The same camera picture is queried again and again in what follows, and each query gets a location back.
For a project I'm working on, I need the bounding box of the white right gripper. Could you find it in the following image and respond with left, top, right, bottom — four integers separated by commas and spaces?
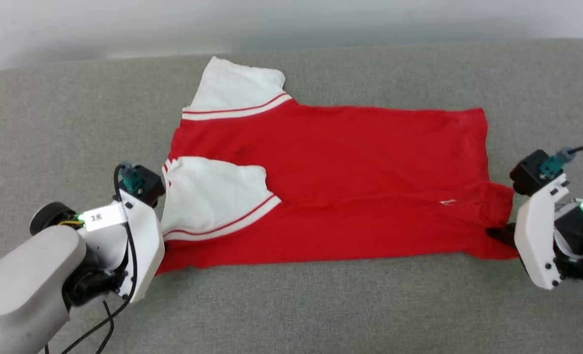
486, 174, 573, 291

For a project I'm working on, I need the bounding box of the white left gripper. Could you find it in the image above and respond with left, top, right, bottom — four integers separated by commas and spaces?
77, 189, 165, 302

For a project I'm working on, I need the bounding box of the red and white Bulls jersey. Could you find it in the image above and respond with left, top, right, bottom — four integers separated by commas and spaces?
154, 56, 521, 276

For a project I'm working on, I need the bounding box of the white paper label tag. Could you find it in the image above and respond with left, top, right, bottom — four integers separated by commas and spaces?
82, 203, 127, 233

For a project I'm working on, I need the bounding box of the left black cable teal plug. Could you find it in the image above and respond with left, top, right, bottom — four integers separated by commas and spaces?
44, 162, 144, 354

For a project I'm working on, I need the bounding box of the black cable teal plug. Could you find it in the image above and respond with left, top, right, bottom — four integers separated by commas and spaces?
539, 142, 583, 179
44, 162, 144, 354

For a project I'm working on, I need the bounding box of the right black cable teal plug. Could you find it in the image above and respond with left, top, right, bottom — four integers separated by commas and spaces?
539, 142, 583, 179

